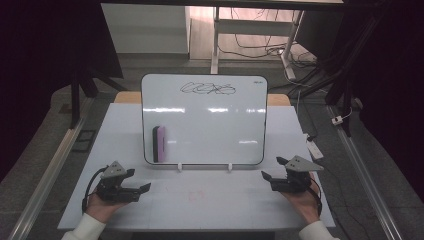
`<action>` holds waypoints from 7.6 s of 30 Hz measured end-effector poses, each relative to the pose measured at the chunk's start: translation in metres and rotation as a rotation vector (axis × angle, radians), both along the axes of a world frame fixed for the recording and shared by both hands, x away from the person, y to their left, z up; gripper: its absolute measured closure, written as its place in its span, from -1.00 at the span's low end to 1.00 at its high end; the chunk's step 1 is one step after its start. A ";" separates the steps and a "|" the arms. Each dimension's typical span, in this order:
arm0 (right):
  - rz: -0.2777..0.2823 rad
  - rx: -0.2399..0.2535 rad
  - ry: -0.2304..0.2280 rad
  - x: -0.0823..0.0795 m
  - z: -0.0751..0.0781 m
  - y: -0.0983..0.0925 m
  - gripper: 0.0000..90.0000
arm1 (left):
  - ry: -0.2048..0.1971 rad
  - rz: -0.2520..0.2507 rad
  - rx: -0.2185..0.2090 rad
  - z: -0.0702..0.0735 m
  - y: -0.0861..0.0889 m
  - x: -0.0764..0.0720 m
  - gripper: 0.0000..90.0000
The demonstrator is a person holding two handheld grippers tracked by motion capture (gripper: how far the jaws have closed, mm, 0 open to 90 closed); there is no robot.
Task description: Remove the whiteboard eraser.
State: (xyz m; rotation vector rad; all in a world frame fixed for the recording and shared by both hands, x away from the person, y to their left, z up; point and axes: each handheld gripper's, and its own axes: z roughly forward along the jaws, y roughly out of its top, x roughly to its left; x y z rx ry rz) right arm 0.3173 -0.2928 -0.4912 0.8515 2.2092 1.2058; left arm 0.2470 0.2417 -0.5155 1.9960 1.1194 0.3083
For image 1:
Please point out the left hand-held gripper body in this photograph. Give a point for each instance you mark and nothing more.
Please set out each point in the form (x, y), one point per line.
(115, 191)

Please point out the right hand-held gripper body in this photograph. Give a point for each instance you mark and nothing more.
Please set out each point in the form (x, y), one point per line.
(293, 180)

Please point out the purple and black eraser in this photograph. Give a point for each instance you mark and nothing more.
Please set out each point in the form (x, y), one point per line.
(160, 145)

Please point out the white whiteboard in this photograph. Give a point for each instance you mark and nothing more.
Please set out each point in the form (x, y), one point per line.
(206, 130)

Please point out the person's left hand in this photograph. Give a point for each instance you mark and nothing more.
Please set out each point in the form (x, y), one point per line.
(100, 208)

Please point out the person's right hand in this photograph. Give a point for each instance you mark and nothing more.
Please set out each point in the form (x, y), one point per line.
(306, 205)

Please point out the white power strip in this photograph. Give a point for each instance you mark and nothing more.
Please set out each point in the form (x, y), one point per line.
(314, 148)

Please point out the white whiteboard stand foot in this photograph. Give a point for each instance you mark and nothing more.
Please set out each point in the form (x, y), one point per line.
(180, 167)
(230, 167)

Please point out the black floor plate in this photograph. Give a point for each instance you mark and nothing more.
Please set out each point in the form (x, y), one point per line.
(84, 140)

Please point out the white table mat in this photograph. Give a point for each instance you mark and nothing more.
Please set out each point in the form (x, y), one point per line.
(206, 203)

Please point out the small white adapter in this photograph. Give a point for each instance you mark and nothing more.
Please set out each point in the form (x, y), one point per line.
(337, 120)

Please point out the wooden table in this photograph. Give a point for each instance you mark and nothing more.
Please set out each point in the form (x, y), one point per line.
(127, 97)

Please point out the black metal stand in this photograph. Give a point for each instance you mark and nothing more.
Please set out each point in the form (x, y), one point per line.
(75, 100)
(343, 83)

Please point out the dark curtain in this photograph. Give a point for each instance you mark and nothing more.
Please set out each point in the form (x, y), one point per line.
(396, 83)
(40, 66)

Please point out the aluminium rail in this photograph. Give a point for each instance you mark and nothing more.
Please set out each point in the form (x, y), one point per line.
(363, 173)
(50, 173)

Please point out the white desk frame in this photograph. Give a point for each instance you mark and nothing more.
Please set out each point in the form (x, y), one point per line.
(253, 27)

